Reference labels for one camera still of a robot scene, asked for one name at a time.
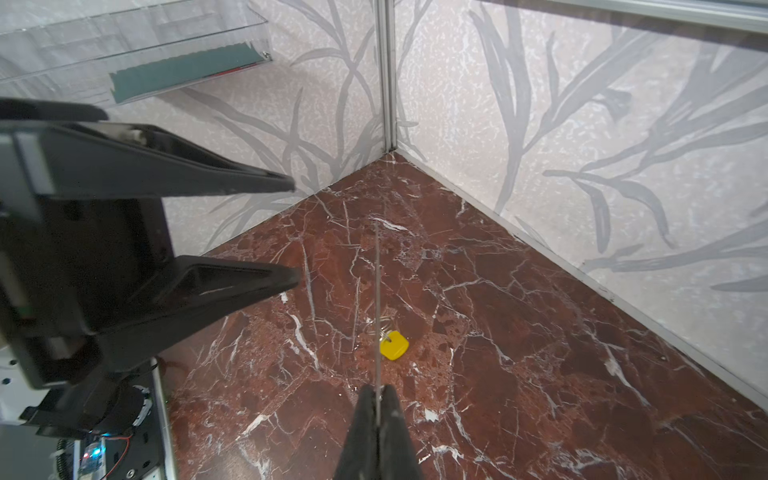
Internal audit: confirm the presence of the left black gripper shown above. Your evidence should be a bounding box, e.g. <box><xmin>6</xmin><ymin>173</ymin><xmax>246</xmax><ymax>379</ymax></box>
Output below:
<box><xmin>1</xmin><ymin>99</ymin><xmax>300</xmax><ymax>388</ymax></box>

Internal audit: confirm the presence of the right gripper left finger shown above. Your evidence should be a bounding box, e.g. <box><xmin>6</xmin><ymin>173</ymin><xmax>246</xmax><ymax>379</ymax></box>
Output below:
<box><xmin>333</xmin><ymin>385</ymin><xmax>378</xmax><ymax>480</ymax></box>

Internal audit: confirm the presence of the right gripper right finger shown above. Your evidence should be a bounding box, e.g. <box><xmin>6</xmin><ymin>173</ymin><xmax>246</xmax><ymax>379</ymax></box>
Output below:
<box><xmin>377</xmin><ymin>385</ymin><xmax>423</xmax><ymax>480</ymax></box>

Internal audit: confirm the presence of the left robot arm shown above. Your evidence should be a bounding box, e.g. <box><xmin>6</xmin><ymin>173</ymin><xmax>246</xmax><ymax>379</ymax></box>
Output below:
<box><xmin>1</xmin><ymin>98</ymin><xmax>300</xmax><ymax>439</ymax></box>

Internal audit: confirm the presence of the small circuit board left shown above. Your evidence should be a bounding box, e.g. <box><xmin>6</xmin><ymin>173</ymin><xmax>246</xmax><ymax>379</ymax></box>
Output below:
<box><xmin>49</xmin><ymin>436</ymin><xmax>131</xmax><ymax>480</ymax></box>

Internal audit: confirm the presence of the clear plastic wall tray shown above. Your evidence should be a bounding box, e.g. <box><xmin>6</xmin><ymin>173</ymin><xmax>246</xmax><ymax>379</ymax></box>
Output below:
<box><xmin>1</xmin><ymin>0</ymin><xmax>272</xmax><ymax>107</ymax></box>

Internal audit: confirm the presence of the aluminium frame corner post left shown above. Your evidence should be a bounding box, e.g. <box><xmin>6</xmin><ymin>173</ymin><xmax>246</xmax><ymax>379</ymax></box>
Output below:
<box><xmin>374</xmin><ymin>0</ymin><xmax>398</xmax><ymax>153</ymax></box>

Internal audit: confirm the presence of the aluminium frame horizontal bar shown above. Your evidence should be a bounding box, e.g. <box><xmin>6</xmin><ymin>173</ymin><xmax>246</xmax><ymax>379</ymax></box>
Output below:
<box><xmin>557</xmin><ymin>0</ymin><xmax>767</xmax><ymax>35</ymax></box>

